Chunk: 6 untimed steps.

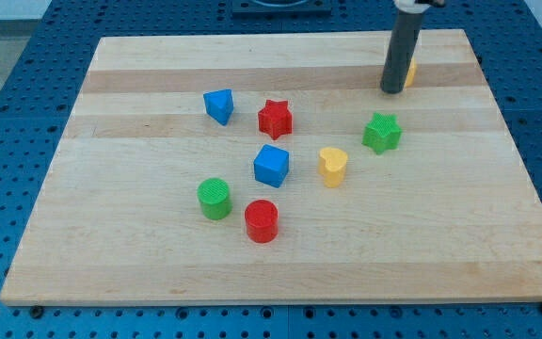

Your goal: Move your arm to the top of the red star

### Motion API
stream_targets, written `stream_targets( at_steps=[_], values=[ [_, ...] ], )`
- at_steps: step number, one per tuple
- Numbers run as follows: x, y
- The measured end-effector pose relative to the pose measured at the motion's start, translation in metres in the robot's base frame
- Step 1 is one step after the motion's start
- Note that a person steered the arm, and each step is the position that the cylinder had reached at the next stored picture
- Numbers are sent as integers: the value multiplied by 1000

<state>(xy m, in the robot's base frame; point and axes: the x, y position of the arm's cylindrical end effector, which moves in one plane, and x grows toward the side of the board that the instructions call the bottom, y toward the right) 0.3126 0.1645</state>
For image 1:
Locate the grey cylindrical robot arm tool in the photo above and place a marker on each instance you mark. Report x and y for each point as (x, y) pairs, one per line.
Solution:
(404, 36)

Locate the red star block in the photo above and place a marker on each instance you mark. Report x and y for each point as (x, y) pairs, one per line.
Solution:
(275, 119)

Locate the green star block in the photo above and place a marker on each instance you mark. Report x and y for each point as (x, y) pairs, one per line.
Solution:
(382, 133)

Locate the wooden board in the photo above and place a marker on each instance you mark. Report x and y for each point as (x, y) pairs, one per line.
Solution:
(450, 216)

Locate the blue cube block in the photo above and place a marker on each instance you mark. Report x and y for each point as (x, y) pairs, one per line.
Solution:
(271, 165)

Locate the red cylinder block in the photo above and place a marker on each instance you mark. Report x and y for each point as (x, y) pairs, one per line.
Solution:
(261, 217)

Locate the yellow heart block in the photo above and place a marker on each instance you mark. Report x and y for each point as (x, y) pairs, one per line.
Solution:
(332, 165)

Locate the green cylinder block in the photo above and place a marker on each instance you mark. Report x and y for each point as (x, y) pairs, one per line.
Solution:
(214, 198)

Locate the blue triangle block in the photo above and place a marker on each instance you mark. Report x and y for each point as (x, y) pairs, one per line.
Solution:
(219, 105)

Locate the yellow block behind tool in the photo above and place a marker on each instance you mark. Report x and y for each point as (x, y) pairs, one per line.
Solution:
(410, 76)

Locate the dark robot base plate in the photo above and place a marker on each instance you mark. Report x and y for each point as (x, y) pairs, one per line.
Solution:
(244, 8)

